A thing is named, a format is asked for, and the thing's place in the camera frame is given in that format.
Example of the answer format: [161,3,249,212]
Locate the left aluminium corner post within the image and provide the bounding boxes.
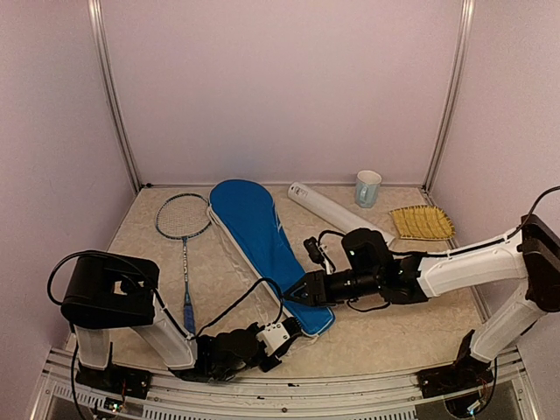
[87,0,143,194]

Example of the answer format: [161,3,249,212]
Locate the blue badminton racket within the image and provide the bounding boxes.
[156,192,211,334]

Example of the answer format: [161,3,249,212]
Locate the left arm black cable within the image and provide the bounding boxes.
[46,253,285,338]

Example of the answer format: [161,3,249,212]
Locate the blue racket cover bag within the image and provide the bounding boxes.
[205,178,336,340]

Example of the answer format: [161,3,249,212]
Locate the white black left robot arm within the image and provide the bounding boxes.
[58,250,303,389]

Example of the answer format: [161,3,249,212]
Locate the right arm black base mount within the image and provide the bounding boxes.
[416,330,494,398]

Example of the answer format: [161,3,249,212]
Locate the white shuttlecock tube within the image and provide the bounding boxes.
[287,182,395,245]

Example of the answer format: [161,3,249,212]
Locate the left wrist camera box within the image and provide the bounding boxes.
[256,317,302,355]

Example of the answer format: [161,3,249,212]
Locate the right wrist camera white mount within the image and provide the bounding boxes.
[303,237,336,274]

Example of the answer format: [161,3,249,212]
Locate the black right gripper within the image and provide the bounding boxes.
[284,269,382,306]

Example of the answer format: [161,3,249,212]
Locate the aluminium front rail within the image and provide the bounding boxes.
[24,347,544,419]

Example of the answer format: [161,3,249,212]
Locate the aluminium corner post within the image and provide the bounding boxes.
[87,0,143,194]
[422,0,476,196]

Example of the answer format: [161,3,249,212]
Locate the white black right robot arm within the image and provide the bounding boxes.
[283,214,559,389]

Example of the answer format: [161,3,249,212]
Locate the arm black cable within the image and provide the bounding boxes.
[317,185,560,259]
[46,253,285,338]

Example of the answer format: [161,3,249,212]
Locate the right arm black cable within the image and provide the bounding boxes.
[317,185,560,259]

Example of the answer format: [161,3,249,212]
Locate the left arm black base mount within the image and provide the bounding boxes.
[76,343,152,400]

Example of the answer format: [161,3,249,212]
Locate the light blue ceramic mug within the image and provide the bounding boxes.
[354,170,382,208]

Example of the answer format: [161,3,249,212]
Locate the right aluminium corner post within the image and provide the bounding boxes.
[422,0,476,196]

